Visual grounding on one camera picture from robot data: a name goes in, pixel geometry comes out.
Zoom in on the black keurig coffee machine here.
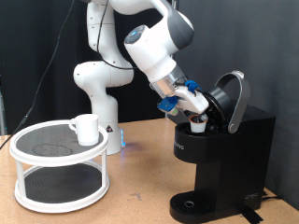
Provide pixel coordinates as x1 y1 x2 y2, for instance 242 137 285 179
169 70 277 224

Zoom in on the blue cable clip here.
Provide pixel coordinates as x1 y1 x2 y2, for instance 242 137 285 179
184 79 203 95

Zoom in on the white plastic mug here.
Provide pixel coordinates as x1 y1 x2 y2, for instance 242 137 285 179
68 113 101 147

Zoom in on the black cable along robot arm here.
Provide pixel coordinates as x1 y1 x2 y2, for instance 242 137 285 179
95 0 138 71

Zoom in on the silver vertical metal pole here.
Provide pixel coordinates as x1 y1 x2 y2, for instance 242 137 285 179
164 0 179 119

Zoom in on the long black hanging cable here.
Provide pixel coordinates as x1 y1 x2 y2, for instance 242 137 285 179
0 0 77 151

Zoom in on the black tape strip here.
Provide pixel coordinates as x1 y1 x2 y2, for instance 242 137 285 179
240 210 264 224

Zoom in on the white two-tier turntable stand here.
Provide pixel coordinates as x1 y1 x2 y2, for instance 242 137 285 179
8 119 111 215

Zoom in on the grey metal frame bar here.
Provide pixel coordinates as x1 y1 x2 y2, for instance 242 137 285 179
0 74 7 136

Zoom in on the black machine power cable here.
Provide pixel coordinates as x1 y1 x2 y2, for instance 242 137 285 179
261 189 283 202

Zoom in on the blue mounted wrist camera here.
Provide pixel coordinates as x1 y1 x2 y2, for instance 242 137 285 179
157 95 180 117

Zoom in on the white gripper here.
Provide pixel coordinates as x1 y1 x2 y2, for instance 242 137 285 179
173 85 210 123

